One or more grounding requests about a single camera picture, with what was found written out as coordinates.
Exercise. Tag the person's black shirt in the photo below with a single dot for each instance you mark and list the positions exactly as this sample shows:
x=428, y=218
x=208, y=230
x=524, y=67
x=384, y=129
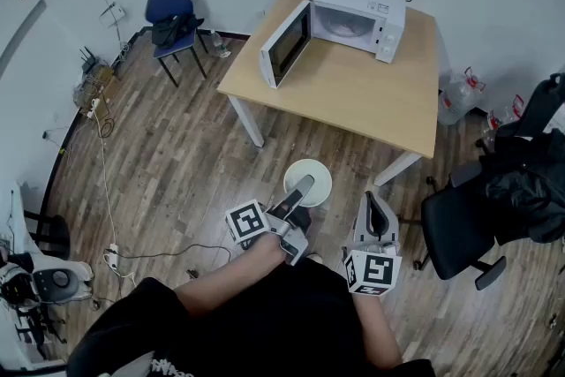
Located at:
x=273, y=331

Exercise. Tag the white round plate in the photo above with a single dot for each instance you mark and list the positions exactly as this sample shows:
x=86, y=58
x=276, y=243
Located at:
x=320, y=185

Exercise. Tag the black round stool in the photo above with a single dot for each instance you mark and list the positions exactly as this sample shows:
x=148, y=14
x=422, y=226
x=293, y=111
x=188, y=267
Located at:
x=53, y=234

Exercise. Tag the person's right forearm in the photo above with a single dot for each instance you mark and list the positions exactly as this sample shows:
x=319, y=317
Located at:
x=377, y=331

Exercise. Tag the clear plastic water bottle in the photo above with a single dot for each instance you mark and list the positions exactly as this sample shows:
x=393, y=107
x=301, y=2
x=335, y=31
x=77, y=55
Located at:
x=218, y=44

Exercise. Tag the black bag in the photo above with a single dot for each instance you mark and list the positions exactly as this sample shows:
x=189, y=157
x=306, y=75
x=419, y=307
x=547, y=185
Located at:
x=172, y=31

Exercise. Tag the white power strip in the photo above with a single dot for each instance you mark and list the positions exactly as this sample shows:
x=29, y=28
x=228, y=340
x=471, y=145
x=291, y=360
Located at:
x=113, y=256
x=93, y=108

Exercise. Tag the large clear water jug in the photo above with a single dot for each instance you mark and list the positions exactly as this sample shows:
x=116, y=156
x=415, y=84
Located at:
x=459, y=97
x=501, y=119

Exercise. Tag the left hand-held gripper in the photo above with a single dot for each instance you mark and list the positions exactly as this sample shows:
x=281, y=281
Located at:
x=247, y=225

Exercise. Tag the person's left forearm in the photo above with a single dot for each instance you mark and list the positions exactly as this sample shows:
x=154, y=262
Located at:
x=229, y=278

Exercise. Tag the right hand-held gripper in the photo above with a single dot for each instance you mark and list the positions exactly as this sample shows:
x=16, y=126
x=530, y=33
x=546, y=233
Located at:
x=375, y=271

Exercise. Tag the black office chair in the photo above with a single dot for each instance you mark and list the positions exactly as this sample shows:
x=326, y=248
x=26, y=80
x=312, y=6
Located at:
x=454, y=229

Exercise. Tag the white wall box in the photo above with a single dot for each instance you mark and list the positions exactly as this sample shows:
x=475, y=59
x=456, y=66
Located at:
x=114, y=13

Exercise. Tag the white table leg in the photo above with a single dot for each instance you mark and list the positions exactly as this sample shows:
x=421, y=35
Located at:
x=397, y=170
x=249, y=123

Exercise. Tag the glass microwave turntable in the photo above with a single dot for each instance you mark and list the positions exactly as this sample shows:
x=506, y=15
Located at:
x=344, y=30

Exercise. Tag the white and grey device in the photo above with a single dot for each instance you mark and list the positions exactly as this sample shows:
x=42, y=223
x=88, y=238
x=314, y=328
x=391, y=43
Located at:
x=57, y=280

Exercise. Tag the black router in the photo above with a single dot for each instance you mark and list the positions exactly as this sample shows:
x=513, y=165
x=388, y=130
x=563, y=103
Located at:
x=88, y=64

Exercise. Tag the brown cardboard box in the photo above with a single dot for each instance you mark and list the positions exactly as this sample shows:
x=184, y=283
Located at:
x=108, y=84

